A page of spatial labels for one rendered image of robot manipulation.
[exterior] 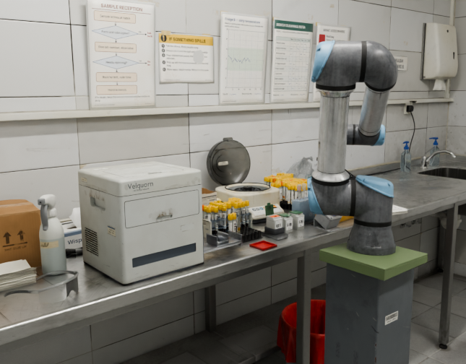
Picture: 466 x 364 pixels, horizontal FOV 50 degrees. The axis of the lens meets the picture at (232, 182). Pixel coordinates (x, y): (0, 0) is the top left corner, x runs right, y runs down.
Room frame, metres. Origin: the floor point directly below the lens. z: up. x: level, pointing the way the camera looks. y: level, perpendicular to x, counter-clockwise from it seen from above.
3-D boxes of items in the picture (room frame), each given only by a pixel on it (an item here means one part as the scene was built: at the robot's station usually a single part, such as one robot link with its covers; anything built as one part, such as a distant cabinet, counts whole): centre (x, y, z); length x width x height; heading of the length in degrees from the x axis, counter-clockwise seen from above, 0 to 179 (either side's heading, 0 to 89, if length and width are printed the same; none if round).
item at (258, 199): (2.12, -0.07, 0.94); 0.30 x 0.24 x 0.12; 31
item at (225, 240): (1.57, 0.07, 0.92); 0.21 x 0.07 x 0.05; 130
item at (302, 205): (1.98, -0.29, 0.92); 0.10 x 0.07 x 0.10; 133
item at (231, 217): (1.75, -0.01, 0.93); 0.17 x 0.09 x 0.11; 130
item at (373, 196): (1.54, -0.44, 1.07); 0.13 x 0.12 x 0.14; 81
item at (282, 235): (1.79, -0.15, 0.89); 0.09 x 0.05 x 0.04; 38
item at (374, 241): (1.54, -0.44, 0.95); 0.15 x 0.15 x 0.10
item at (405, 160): (3.26, -1.14, 0.97); 0.08 x 0.07 x 0.20; 134
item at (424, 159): (3.36, -1.42, 0.94); 0.24 x 0.17 x 0.14; 40
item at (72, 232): (1.76, 0.54, 0.94); 0.22 x 0.12 x 0.13; 134
